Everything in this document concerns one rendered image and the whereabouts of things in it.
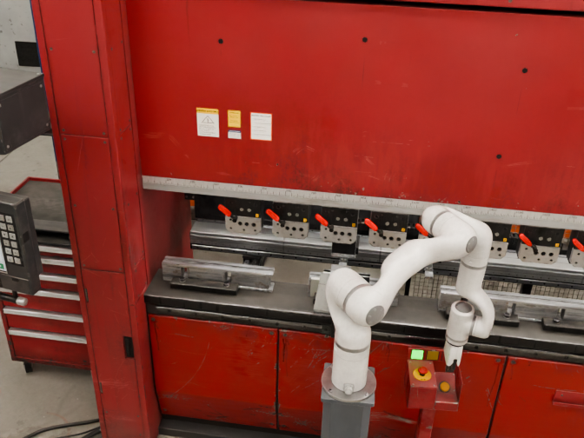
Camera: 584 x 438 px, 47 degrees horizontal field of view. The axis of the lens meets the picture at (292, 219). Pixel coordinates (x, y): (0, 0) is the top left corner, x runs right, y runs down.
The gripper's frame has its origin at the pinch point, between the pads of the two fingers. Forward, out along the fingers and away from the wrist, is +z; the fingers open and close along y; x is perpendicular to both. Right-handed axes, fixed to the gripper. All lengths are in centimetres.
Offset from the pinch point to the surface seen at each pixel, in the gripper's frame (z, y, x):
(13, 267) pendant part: -52, 16, -156
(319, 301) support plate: -14, -18, -52
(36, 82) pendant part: -108, -10, -147
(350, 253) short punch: -23, -39, -40
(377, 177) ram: -61, -39, -32
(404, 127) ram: -83, -40, -24
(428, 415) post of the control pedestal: 27.1, 2.0, -4.7
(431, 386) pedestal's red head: 6.1, 4.8, -6.8
